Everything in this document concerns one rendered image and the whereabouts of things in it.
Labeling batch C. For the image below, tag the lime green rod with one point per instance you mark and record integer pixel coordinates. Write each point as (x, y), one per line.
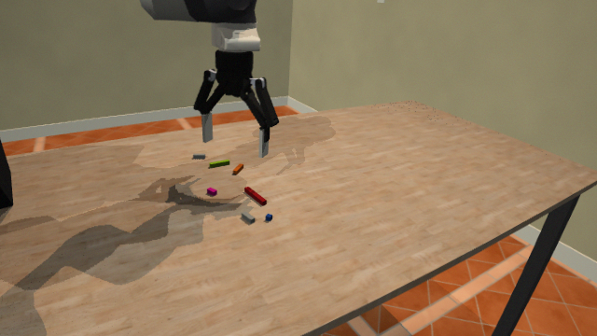
(219, 163)

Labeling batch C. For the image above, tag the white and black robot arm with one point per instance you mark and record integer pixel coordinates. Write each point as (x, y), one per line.
(233, 35)

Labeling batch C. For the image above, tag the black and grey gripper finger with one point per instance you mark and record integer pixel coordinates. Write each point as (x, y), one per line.
(260, 110)
(203, 106)

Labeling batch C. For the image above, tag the orange rod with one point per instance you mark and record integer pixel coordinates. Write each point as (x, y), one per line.
(238, 169)

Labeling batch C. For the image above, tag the red rod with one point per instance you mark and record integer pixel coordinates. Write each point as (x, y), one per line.
(255, 196)

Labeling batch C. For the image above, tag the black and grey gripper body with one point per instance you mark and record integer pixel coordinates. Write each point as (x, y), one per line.
(234, 66)

